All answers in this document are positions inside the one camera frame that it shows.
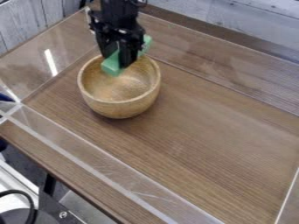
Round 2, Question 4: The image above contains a green rectangular block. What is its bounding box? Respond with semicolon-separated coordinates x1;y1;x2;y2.
100;34;152;77

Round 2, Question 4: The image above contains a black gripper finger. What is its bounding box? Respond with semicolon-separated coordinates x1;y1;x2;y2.
96;31;117;58
119;40;137;68

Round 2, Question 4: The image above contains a clear acrylic corner bracket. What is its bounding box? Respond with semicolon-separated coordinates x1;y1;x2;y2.
85;7;96;34

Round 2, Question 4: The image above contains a black table leg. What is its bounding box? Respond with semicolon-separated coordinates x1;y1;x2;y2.
43;174;56;196

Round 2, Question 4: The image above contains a brown wooden bowl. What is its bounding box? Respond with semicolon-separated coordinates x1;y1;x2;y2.
77;55;161;119

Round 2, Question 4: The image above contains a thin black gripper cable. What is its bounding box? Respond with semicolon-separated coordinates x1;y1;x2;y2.
129;0;149;8

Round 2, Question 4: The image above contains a black cable loop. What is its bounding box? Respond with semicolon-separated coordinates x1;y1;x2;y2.
0;189;37;224

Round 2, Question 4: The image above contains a clear acrylic tray wall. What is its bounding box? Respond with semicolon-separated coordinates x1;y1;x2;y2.
0;86;224;224

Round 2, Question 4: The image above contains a black metal bracket with screw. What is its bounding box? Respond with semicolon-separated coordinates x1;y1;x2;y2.
35;191;87;224

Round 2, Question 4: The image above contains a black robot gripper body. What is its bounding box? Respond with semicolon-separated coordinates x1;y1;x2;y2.
92;0;145;43

